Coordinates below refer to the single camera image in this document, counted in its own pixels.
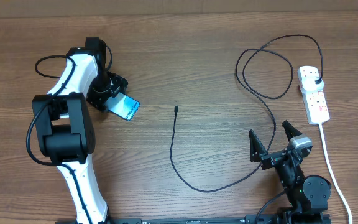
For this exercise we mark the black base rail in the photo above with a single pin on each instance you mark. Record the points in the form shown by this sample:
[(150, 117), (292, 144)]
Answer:
[(191, 221)]

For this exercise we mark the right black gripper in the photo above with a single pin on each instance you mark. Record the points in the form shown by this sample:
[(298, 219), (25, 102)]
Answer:
[(258, 150)]

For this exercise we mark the white power strip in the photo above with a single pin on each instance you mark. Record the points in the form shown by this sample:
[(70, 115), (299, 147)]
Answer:
[(315, 102)]

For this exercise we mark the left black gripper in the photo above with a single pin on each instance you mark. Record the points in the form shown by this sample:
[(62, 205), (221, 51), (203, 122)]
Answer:
[(98, 100)]

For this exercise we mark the blue Galaxy smartphone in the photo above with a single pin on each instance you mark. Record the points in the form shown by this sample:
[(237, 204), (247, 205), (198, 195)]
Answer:
[(123, 106)]

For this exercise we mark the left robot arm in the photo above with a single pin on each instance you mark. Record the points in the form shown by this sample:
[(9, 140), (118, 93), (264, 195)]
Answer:
[(62, 134)]

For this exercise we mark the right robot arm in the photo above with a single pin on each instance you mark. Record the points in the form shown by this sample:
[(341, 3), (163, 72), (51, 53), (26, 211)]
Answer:
[(308, 195)]

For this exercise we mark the white charger plug adapter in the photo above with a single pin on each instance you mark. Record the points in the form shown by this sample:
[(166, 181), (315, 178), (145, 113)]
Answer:
[(309, 85)]

